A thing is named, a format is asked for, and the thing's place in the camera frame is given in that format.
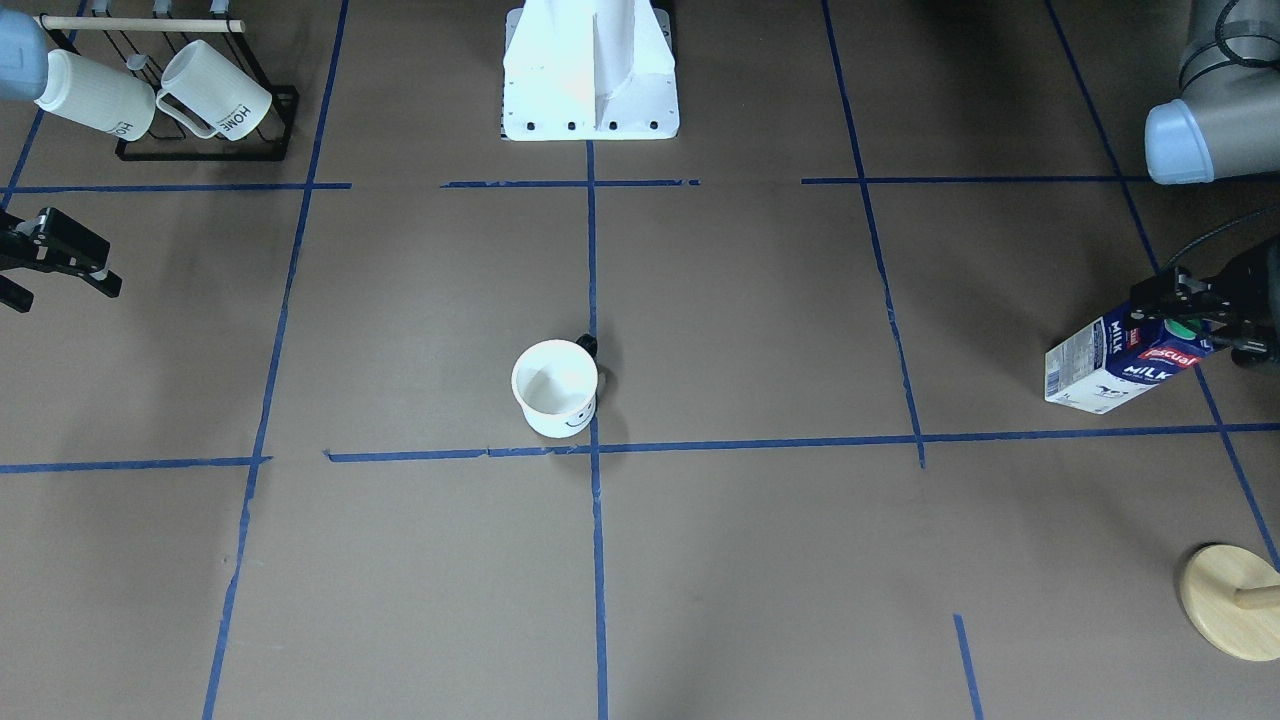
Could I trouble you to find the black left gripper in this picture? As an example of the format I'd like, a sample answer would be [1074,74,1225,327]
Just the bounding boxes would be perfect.
[1130,236,1279,366]

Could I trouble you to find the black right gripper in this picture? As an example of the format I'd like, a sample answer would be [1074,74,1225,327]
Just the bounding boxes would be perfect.
[0,208,122,313]

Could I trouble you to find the blue Pascual milk carton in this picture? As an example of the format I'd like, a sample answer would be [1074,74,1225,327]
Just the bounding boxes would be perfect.
[1044,301,1216,415]

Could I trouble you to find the white smiley face mug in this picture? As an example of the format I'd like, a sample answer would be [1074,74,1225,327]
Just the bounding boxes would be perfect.
[509,333,604,439]

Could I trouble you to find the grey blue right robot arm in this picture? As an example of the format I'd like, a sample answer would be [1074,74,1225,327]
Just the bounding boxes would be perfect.
[1,9,122,299]

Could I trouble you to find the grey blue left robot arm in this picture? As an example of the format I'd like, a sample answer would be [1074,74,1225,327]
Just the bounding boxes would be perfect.
[1129,1,1279,373]

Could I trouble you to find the white ribbed mug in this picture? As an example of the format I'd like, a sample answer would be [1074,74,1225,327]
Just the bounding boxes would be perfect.
[35,49,156,142]

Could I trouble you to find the white HOME mug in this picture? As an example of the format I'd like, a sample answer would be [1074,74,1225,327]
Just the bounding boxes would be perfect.
[155,40,273,141]

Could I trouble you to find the wooden mug tree stand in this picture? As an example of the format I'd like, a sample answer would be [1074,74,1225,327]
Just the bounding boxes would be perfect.
[1178,544,1279,662]

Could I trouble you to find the black wire mug rack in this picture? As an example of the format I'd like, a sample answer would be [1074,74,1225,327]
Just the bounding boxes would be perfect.
[35,1,300,161]

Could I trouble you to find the white camera post base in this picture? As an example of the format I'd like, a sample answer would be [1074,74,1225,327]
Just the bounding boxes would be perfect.
[500,1,681,142]

